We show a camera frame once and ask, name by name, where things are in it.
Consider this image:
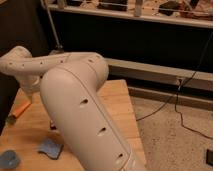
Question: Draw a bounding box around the blue cloth piece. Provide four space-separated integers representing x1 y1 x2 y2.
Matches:
0 150 20 169

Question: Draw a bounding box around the black cable on floor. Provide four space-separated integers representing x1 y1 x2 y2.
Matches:
135 29 213 141

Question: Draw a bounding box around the metal pole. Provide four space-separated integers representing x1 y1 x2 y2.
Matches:
42 0 63 51

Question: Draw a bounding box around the wooden table board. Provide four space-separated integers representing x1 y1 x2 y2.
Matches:
0 80 146 171

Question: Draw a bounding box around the black and red box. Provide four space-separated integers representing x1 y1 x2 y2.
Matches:
50 121 56 130

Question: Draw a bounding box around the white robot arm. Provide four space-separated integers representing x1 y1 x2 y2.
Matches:
0 46 147 171

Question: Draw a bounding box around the blue grey sponge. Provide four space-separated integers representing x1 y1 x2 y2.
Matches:
37 138 64 160

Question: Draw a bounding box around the cluttered wooden shelf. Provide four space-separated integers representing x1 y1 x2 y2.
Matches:
40 0 213 29

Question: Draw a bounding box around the black object on floor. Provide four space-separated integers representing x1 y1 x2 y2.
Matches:
206 149 213 166

